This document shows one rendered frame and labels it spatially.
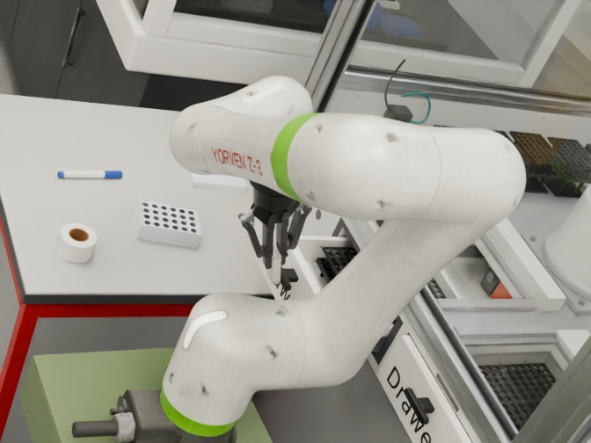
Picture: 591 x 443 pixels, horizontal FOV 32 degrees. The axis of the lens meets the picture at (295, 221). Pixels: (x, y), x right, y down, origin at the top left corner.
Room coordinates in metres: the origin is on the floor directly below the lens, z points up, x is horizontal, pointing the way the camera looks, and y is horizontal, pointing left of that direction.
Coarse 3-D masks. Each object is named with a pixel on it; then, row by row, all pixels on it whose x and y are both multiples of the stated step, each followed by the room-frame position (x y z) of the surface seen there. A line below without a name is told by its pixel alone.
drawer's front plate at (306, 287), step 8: (296, 248) 1.57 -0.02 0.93; (256, 256) 1.63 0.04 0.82; (288, 256) 1.56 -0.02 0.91; (296, 256) 1.55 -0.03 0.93; (288, 264) 1.55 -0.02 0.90; (296, 264) 1.53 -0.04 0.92; (304, 264) 1.53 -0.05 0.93; (264, 272) 1.60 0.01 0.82; (296, 272) 1.52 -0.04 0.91; (304, 272) 1.51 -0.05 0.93; (304, 280) 1.50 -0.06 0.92; (312, 280) 1.50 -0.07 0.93; (272, 288) 1.56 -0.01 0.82; (280, 288) 1.54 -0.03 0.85; (296, 288) 1.51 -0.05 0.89; (304, 288) 1.49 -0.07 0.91; (312, 288) 1.48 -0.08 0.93; (280, 296) 1.53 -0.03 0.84; (296, 296) 1.50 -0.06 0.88; (304, 296) 1.48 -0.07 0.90; (312, 296) 1.47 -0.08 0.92
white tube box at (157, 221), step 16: (144, 208) 1.66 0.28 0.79; (160, 208) 1.68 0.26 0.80; (176, 208) 1.71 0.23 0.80; (192, 208) 1.73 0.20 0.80; (144, 224) 1.61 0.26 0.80; (160, 224) 1.63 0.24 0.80; (176, 224) 1.66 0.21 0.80; (192, 224) 1.69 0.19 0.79; (160, 240) 1.62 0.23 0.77; (176, 240) 1.64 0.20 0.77; (192, 240) 1.65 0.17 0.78
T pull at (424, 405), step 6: (408, 390) 1.35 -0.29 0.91; (408, 396) 1.34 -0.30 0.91; (414, 396) 1.34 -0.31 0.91; (414, 402) 1.33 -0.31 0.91; (420, 402) 1.34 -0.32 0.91; (426, 402) 1.34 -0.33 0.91; (414, 408) 1.32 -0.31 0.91; (420, 408) 1.32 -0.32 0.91; (426, 408) 1.33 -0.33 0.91; (432, 408) 1.34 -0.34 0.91; (420, 414) 1.31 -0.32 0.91; (426, 414) 1.32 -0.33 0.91; (420, 420) 1.30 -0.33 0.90; (426, 420) 1.30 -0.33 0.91
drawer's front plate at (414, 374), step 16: (400, 336) 1.46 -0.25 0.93; (400, 352) 1.45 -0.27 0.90; (416, 352) 1.43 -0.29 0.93; (384, 368) 1.46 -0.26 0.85; (400, 368) 1.43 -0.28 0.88; (416, 368) 1.41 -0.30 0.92; (384, 384) 1.44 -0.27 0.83; (400, 384) 1.42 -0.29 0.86; (416, 384) 1.39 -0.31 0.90; (432, 384) 1.37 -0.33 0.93; (400, 400) 1.40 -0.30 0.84; (432, 400) 1.35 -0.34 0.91; (400, 416) 1.38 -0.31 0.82; (416, 416) 1.36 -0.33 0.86; (432, 416) 1.34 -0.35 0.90; (448, 416) 1.32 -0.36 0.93; (416, 432) 1.34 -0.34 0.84; (432, 432) 1.32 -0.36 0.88; (448, 432) 1.30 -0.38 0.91; (464, 432) 1.30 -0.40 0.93
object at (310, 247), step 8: (304, 240) 1.66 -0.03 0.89; (312, 240) 1.67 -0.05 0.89; (320, 240) 1.68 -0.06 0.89; (328, 240) 1.69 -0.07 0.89; (336, 240) 1.70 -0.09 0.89; (344, 240) 1.71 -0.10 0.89; (304, 248) 1.66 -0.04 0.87; (312, 248) 1.67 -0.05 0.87; (320, 248) 1.68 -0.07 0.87; (304, 256) 1.67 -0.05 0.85; (312, 256) 1.68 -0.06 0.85; (320, 256) 1.69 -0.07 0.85; (312, 264) 1.67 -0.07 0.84; (312, 272) 1.65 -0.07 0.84; (320, 272) 1.66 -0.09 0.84; (320, 280) 1.63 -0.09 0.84; (320, 288) 1.61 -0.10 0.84; (384, 336) 1.51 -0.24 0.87; (376, 344) 1.50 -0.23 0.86
